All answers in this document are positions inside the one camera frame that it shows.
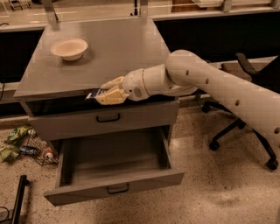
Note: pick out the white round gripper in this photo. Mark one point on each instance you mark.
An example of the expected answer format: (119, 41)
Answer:
(133, 85)

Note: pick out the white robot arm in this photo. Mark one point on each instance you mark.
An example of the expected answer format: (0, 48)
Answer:
(183, 73)

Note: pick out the closed grey upper drawer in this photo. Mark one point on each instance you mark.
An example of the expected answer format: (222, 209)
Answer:
(105, 120)

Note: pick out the grey drawer cabinet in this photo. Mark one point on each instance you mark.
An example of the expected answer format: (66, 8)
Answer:
(52, 86)

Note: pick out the open grey lower drawer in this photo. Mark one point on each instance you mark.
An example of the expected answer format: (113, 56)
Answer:
(106, 165)

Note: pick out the white paper bowl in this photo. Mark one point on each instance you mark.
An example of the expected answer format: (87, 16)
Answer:
(69, 49)

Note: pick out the red white bottle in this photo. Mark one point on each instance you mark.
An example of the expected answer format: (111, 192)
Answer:
(48, 154)

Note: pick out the blue soda can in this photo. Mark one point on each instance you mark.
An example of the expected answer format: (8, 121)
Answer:
(30, 150)

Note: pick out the green chip bag upper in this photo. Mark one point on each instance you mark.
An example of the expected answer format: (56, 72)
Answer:
(17, 134)

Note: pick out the green chip bag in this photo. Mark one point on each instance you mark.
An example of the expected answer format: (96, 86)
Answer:
(17, 134)
(9, 153)

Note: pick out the green chip bag lower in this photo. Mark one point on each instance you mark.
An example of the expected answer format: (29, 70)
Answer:
(9, 153)

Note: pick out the black office chair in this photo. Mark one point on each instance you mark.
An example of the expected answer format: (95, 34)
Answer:
(259, 114)

